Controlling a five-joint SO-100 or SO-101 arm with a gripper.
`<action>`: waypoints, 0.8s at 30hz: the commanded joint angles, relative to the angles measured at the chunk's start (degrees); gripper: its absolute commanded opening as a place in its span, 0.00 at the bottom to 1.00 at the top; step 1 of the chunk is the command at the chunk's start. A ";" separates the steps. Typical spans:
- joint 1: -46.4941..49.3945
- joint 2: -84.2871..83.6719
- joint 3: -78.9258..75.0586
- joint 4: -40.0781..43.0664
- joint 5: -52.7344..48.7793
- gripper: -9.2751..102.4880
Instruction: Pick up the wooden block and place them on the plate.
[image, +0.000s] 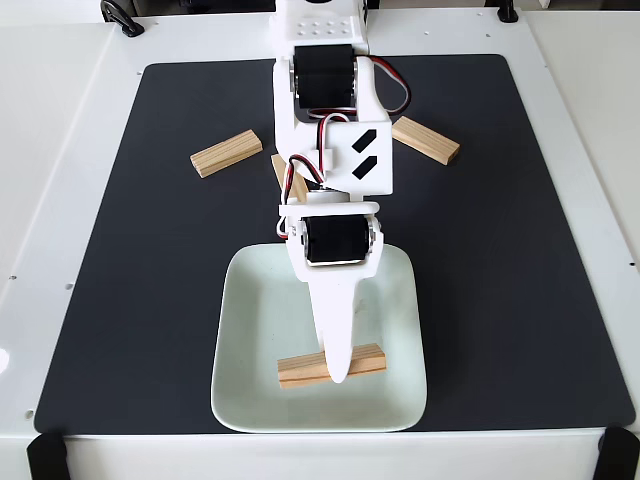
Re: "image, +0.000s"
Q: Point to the grooved wooden block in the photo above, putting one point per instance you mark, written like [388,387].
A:
[226,153]
[300,372]
[300,190]
[430,142]

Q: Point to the pale green square plate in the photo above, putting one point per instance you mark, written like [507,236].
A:
[250,310]

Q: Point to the black rubber mat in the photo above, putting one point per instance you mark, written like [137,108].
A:
[150,250]

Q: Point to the black table clamp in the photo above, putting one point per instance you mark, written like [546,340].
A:
[122,19]
[507,11]

